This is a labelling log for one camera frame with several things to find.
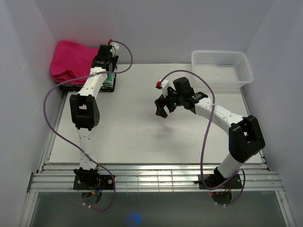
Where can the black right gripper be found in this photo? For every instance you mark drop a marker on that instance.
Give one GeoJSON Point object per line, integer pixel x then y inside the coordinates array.
{"type": "Point", "coordinates": [162, 101]}

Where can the pink trousers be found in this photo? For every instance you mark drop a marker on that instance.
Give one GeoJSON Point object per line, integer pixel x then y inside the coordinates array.
{"type": "Point", "coordinates": [71, 60]}

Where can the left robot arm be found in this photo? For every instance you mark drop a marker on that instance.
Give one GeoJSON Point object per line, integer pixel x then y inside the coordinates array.
{"type": "Point", "coordinates": [86, 116]}

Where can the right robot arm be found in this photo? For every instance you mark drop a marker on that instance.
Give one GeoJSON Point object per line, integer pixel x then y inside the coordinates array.
{"type": "Point", "coordinates": [245, 138]}

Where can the green white folded trousers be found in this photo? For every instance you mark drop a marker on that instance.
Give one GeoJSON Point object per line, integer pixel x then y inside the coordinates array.
{"type": "Point", "coordinates": [110, 80]}

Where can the dark camouflage folded trousers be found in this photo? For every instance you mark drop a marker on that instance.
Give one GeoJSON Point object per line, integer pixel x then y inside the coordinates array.
{"type": "Point", "coordinates": [77, 88]}

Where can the white plastic basket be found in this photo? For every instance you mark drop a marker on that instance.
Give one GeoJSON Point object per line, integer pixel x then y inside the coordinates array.
{"type": "Point", "coordinates": [222, 69]}

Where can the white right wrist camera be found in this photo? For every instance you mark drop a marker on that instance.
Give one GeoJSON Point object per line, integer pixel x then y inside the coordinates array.
{"type": "Point", "coordinates": [163, 85]}

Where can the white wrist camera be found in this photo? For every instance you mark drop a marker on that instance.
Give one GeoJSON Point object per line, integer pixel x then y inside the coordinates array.
{"type": "Point", "coordinates": [163, 85]}
{"type": "Point", "coordinates": [114, 47]}

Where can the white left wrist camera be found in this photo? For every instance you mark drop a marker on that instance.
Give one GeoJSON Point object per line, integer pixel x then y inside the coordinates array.
{"type": "Point", "coordinates": [114, 47]}

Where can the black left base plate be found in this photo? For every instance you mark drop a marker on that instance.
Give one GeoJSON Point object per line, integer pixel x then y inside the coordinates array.
{"type": "Point", "coordinates": [104, 182]}

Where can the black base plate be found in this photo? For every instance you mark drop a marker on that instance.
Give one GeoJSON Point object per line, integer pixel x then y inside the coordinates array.
{"type": "Point", "coordinates": [104, 182]}
{"type": "Point", "coordinates": [212, 181]}

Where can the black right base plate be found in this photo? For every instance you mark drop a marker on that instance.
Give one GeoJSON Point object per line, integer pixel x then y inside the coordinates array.
{"type": "Point", "coordinates": [212, 181]}

